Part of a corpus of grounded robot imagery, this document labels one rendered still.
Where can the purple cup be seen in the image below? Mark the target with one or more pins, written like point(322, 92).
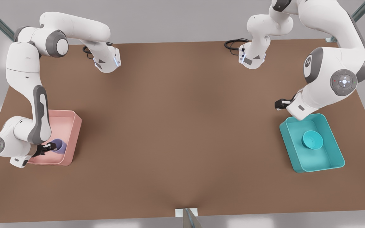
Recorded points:
point(60, 145)

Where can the pink box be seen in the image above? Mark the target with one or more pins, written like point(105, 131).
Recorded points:
point(65, 126)

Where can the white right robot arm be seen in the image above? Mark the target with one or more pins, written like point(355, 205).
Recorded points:
point(36, 107)

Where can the teal bowl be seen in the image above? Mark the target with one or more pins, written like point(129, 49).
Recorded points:
point(312, 139)

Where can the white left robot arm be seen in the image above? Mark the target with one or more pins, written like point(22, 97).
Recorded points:
point(328, 63)

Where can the teal box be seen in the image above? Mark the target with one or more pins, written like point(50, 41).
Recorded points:
point(328, 158)

